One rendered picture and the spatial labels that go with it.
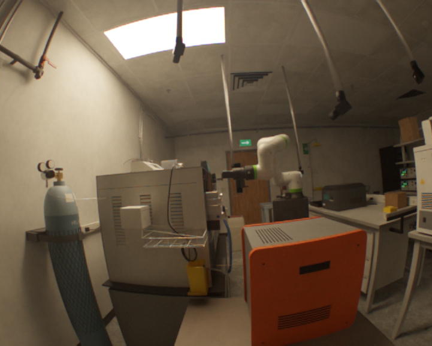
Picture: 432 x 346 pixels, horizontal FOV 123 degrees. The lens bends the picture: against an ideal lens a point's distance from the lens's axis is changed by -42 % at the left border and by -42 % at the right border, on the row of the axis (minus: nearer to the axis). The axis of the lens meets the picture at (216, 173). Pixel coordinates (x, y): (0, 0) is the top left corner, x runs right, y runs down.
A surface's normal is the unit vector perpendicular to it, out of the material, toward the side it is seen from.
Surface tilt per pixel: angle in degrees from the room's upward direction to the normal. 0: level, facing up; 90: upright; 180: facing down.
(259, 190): 90
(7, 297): 90
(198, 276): 93
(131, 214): 90
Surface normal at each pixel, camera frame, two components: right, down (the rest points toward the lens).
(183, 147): -0.05, -0.06
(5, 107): 1.00, -0.08
